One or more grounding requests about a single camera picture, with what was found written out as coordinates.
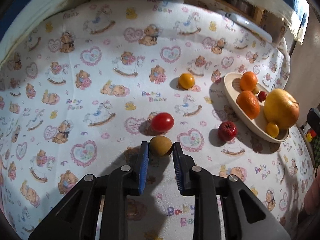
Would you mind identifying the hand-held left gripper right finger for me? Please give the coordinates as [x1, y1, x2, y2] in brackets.
[172, 141, 292, 240]

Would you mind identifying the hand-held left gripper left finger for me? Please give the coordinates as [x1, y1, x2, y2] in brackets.
[28, 141, 150, 240]

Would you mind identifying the tan round fruit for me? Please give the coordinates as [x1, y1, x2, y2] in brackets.
[149, 135, 173, 157]

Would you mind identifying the small red apple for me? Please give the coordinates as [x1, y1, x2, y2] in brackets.
[217, 121, 238, 142]

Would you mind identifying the cream round plate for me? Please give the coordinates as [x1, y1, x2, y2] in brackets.
[223, 72, 290, 144]

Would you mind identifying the orange mandarin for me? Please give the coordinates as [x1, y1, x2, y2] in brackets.
[239, 71, 258, 92]
[236, 90, 260, 120]

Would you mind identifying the small yellow oval tomato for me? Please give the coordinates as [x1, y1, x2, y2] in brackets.
[265, 122, 280, 138]

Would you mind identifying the large yellow apple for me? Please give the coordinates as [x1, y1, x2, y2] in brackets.
[264, 88, 300, 130]

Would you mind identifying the bear print blanket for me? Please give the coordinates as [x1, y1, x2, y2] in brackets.
[0, 0, 318, 240]

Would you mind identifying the small yellow-orange kumquat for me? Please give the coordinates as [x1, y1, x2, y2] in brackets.
[178, 73, 195, 89]

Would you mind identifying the white oblong device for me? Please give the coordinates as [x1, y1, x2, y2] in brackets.
[216, 9, 273, 43]

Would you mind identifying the cardboard box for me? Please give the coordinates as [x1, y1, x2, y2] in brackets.
[260, 7, 288, 44]

